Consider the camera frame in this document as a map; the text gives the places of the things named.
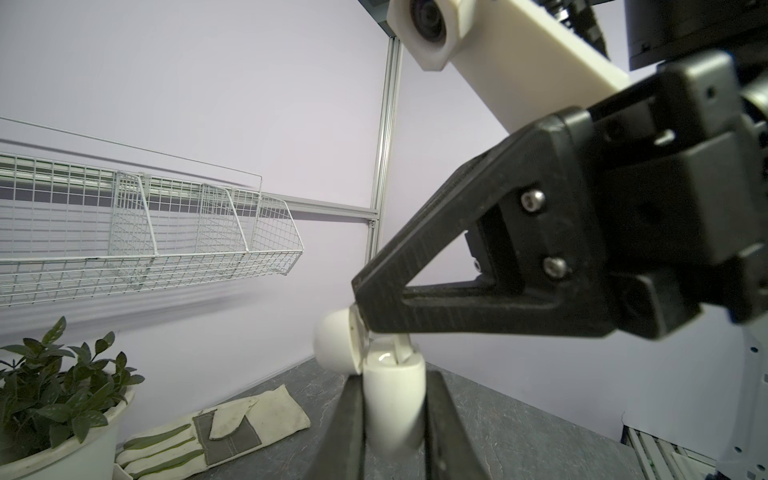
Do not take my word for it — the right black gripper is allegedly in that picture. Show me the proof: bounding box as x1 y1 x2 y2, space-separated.
589 50 767 339

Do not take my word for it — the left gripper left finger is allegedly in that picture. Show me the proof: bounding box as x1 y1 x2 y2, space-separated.
304 376 366 479

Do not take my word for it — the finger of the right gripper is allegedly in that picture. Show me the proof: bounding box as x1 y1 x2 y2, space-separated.
352 107 618 338

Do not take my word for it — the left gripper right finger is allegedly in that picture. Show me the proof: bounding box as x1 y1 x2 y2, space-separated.
425 371 489 480

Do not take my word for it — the white earbud charging case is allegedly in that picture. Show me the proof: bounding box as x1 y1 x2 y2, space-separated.
313 305 427 458

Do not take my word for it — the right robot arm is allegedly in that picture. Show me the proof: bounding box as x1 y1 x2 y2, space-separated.
352 1 767 479

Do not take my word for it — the beige gardening glove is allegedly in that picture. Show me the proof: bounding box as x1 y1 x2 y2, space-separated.
116 385 311 479

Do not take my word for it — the potted green plant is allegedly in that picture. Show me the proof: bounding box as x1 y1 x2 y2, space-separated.
1 317 144 479

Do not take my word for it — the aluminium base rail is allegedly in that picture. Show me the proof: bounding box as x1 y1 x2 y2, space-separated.
621 426 717 480

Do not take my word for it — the long white wire basket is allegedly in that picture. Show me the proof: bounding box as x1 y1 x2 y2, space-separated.
1 154 304 307

